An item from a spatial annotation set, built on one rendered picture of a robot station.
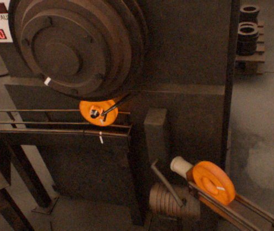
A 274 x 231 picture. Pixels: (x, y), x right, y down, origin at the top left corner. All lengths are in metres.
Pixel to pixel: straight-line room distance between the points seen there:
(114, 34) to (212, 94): 0.43
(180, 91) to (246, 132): 1.18
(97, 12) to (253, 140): 1.57
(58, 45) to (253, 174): 1.46
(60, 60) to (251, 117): 1.70
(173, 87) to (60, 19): 0.50
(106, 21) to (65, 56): 0.16
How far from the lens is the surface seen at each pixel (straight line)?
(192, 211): 1.19
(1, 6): 1.25
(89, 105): 1.16
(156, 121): 1.08
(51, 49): 0.92
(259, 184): 1.93
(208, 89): 1.10
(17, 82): 1.41
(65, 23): 0.86
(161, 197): 1.20
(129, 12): 0.87
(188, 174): 1.03
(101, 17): 0.87
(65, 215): 1.90
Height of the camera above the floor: 1.52
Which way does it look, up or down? 39 degrees down
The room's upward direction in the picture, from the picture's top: 11 degrees counter-clockwise
